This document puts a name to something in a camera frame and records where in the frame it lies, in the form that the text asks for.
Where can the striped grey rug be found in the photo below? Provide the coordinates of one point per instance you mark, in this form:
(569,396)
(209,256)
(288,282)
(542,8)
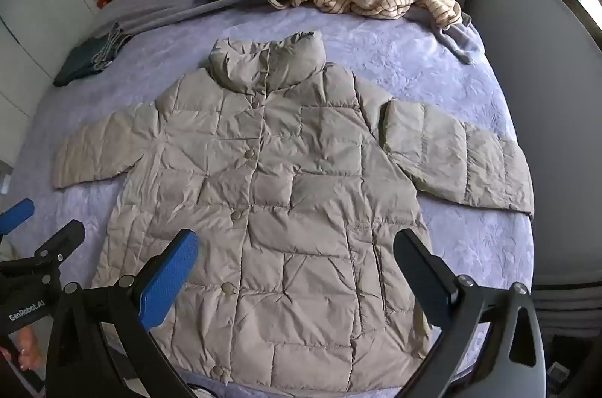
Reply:
(569,308)

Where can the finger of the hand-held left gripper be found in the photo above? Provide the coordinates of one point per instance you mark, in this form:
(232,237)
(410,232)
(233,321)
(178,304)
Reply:
(59,245)
(16,214)

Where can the bed with lilac bedspread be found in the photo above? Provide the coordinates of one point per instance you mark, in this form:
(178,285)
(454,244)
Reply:
(423,64)

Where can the white wardrobe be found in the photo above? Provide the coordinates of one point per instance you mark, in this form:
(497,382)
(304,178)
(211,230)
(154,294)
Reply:
(28,3)

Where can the folded dark green jeans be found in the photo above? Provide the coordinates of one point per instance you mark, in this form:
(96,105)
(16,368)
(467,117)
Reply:
(80,62)

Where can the person's left hand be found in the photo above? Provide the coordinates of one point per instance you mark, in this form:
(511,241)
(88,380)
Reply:
(29,348)

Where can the beige puffer jacket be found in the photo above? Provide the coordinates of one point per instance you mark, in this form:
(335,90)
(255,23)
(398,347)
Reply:
(291,191)

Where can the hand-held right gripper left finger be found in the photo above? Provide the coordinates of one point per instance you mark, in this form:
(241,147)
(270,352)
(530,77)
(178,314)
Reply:
(169,275)

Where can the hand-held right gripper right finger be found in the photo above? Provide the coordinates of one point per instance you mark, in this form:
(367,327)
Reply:
(423,280)

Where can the grey garment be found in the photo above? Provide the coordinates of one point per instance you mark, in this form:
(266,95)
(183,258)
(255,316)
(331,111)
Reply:
(458,43)

